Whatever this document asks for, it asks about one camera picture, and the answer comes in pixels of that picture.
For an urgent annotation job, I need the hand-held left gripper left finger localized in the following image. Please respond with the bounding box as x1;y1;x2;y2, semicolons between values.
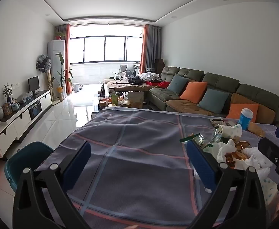
13;141;92;229

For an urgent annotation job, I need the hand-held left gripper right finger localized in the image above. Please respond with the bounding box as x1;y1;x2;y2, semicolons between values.
187;139;271;229

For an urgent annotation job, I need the green clear snack wrapper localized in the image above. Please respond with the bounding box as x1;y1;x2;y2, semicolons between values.
180;133;206;146

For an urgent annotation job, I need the orange peel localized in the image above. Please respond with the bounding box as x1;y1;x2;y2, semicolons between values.
225;149;249;170

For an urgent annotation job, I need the dotted paper cup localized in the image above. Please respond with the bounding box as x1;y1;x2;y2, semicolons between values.
216;124;243;141

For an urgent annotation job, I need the teal plastic bin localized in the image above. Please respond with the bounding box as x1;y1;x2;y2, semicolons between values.
5;141;54;192

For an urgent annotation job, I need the dotted paper napkin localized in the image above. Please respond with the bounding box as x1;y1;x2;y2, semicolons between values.
258;168;279;207

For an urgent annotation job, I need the white crumpled tissue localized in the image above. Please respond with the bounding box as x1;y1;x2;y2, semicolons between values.
210;139;237;163

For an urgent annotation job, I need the blue bottle with white cap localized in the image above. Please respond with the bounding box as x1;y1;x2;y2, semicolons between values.
239;108;253;130

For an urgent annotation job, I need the printed booklet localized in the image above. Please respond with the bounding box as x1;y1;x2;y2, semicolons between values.
210;118;240;127

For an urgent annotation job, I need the orange cushion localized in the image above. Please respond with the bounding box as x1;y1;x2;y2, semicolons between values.
226;103;259;124
179;82;208;104

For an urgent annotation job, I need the purple plaid cloth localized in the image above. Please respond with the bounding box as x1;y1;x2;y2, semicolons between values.
35;107;279;225

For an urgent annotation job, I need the large blue-grey cushion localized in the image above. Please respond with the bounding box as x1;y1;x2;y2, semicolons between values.
197;88;230;114

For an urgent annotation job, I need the white tv cabinet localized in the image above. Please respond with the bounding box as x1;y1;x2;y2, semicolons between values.
0;89;53;158

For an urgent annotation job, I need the green sofa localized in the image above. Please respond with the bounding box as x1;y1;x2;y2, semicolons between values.
107;66;279;125

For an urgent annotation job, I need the clear plastic bag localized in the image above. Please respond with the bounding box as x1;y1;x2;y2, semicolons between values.
19;91;34;103

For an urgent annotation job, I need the small blue-grey cushion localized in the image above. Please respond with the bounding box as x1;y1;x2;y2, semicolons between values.
167;74;189;94

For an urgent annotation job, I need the cluttered coffee table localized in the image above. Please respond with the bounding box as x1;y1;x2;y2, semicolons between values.
98;89;150;111

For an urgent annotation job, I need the tall leafy potted plant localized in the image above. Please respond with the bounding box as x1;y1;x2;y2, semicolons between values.
51;52;73;101

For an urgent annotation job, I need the framed picture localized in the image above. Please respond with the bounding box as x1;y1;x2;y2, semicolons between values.
2;102;13;115

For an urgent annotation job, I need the black monitor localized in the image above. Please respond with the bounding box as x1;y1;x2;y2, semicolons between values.
28;76;40;95

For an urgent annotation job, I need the small plant in blue vase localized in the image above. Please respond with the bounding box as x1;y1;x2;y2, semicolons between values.
2;83;13;103

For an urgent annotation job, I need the white office chair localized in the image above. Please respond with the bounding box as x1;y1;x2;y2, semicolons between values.
111;65;128;80

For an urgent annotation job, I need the covered standing fan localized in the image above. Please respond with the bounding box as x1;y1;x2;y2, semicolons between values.
36;54;52;96

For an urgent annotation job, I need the dark wooden cabinet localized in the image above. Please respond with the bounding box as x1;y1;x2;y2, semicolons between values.
155;58;165;74

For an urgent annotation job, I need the white standing air conditioner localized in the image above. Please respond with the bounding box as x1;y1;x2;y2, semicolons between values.
47;40;66;99

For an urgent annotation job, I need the orange grey curtain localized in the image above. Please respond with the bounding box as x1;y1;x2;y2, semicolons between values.
141;24;162;73
58;24;72;95

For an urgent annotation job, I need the large window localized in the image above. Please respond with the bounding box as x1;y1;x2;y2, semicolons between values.
69;35;143;64

